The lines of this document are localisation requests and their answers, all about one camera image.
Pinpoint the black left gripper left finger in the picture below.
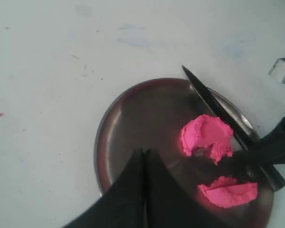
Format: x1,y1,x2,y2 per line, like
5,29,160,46
65,149,145,228

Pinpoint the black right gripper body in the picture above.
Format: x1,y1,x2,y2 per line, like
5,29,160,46
244,117,285,165

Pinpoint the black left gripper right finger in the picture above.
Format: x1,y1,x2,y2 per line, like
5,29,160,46
144,150,229,228

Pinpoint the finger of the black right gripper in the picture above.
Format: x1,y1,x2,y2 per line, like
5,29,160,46
192,152,264,183

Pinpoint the pink putty lump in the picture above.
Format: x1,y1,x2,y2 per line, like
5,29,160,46
198,176,258,209
180,114,234,164

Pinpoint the black knife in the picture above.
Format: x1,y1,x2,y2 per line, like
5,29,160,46
182,66,285,191

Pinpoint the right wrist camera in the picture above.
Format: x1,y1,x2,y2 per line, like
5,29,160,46
268,57,285,84

